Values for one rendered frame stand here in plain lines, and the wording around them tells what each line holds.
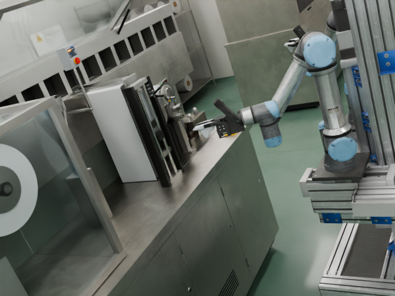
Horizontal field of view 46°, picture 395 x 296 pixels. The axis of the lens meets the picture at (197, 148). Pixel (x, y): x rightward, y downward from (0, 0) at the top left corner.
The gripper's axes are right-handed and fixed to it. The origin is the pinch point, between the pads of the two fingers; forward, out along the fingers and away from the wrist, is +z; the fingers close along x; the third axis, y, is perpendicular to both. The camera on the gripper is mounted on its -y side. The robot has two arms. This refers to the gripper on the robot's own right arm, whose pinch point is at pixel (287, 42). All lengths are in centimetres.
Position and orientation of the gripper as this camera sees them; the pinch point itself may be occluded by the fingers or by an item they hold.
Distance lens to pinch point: 304.2
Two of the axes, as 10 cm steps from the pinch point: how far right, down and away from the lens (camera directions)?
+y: 4.2, 8.1, 4.1
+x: 7.3, -5.7, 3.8
